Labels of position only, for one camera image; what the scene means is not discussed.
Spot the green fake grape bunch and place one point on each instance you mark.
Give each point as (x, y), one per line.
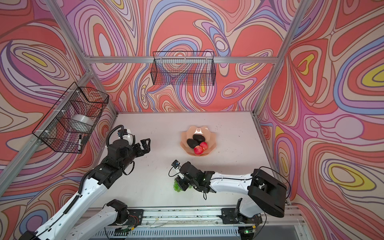
(176, 186)

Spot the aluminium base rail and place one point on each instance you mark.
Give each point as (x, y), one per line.
(185, 221)

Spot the black wire basket back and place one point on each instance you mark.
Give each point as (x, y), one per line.
(183, 68)

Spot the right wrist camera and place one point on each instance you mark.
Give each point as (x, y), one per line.
(176, 164)

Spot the silver tape roll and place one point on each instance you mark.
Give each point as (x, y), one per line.
(83, 119)

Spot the black wire basket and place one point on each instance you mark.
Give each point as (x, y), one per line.
(183, 68)
(61, 133)

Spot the aluminium left corner post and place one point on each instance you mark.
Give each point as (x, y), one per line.
(72, 39)

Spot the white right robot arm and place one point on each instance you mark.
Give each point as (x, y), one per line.
(261, 192)

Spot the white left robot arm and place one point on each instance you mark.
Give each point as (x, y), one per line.
(93, 184)

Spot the dark fake avocado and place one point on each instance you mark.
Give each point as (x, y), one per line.
(192, 143)
(199, 138)

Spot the peach scalloped fruit bowl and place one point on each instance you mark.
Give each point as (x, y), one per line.
(204, 130)

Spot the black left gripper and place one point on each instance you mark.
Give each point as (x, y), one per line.
(140, 152)

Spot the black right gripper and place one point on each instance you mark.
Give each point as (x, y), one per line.
(183, 186)

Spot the red fake apple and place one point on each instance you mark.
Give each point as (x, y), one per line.
(198, 150)
(204, 145)

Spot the black marker pen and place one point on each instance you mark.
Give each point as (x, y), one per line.
(80, 143)

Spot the black wire basket left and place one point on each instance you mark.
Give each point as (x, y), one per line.
(61, 133)

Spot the aluminium corner frame post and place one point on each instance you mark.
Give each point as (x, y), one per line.
(292, 30)

